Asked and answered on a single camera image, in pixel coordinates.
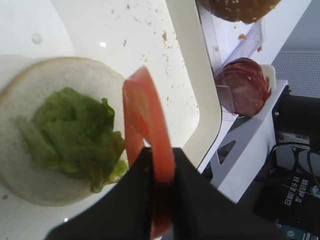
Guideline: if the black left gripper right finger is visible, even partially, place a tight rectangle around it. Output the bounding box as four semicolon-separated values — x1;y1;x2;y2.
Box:
172;148;286;240

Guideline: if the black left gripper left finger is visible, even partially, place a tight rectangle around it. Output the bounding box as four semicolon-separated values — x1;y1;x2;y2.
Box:
46;147;153;240

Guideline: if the tomato slice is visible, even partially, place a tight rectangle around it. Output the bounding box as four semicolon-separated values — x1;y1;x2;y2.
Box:
122;66;176;240

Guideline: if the lettuce on bun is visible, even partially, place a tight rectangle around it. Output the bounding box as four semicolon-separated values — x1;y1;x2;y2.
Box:
16;87;129;193

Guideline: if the sliced meat stack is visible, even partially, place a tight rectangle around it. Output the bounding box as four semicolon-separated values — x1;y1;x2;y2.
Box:
215;57;272;117

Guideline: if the white meat holder block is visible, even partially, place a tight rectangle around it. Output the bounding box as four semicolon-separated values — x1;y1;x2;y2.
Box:
260;64;277;93

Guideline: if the black box with label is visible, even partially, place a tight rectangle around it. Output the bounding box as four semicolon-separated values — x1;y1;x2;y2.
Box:
254;173;320;236

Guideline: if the right long acrylic divider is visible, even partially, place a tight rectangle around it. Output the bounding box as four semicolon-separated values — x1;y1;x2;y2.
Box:
196;0;237;122

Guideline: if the bottom bun slice on tray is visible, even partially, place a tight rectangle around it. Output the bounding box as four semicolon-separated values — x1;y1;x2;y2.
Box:
0;57;125;207

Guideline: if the upper right acrylic rail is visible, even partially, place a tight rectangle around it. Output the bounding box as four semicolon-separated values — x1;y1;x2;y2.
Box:
222;18;266;66

